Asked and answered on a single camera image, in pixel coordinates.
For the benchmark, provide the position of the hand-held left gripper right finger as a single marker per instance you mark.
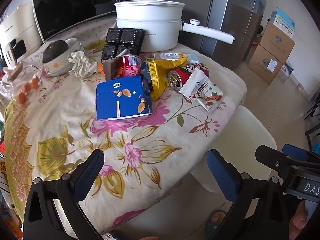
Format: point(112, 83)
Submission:
point(221, 177)

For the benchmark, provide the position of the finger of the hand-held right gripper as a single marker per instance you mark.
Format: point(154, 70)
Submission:
point(297, 152)
point(272, 160)

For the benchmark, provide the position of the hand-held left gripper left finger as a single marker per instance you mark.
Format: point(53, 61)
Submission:
point(90, 171)

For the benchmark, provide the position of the white plastic bin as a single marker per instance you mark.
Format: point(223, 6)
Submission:
point(240, 135)

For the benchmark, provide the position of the white almond packet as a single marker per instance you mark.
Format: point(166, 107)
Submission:
point(202, 90)

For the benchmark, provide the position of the white paper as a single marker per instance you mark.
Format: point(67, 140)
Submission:
point(81, 63)

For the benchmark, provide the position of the red drink can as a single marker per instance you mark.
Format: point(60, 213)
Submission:
point(180, 76)

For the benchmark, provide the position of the person's right hand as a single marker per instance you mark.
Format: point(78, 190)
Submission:
point(300, 221)

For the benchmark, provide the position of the blue plastic stool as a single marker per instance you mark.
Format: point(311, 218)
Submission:
point(317, 148)

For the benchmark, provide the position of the person's foot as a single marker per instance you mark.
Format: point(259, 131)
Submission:
point(218, 216)

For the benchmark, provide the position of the floral tablecloth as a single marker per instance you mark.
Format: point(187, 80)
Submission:
point(75, 135)

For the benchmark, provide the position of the blue slipper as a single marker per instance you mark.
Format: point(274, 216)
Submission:
point(212, 227)

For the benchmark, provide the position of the blue almond print carton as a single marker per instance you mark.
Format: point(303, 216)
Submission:
point(120, 100)

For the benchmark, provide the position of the printed plastic bag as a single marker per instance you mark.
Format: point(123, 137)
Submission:
point(288, 68)

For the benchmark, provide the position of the cardboard box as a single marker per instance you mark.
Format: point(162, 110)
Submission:
point(276, 42)
point(265, 65)

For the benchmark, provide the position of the small orange fruit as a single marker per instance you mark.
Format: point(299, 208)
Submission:
point(22, 97)
point(35, 83)
point(26, 88)

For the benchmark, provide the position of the white bowl with flower mark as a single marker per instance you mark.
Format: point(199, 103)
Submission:
point(58, 65)

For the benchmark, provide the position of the glass jar with wooden lid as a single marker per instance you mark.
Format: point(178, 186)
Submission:
point(25, 80)

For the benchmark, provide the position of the red instant noodle cup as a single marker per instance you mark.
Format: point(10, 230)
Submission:
point(130, 66)

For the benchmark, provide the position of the yellow snack bag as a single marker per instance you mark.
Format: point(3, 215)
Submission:
point(157, 77)

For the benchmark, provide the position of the dark green pumpkin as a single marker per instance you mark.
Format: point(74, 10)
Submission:
point(55, 51)

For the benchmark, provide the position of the plain white bowl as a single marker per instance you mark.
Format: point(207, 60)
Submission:
point(75, 45)

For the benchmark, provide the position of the light blue printed box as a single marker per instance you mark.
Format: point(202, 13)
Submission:
point(283, 22)

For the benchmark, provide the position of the light blue milk carton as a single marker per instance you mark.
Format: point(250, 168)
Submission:
point(170, 55)

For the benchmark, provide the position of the black plastic tray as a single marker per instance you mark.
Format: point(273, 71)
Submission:
point(125, 36)

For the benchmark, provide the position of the grey refrigerator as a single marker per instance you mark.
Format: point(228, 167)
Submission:
point(225, 17)

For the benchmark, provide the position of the white electric pot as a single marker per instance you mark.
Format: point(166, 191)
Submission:
point(150, 30)

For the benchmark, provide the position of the white kitchen appliance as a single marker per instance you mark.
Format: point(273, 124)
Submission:
point(20, 22)

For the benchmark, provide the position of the black and white microwave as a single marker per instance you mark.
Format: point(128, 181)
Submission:
point(65, 7)

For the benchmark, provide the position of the black metal frame chair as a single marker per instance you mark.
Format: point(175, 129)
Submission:
point(308, 135)

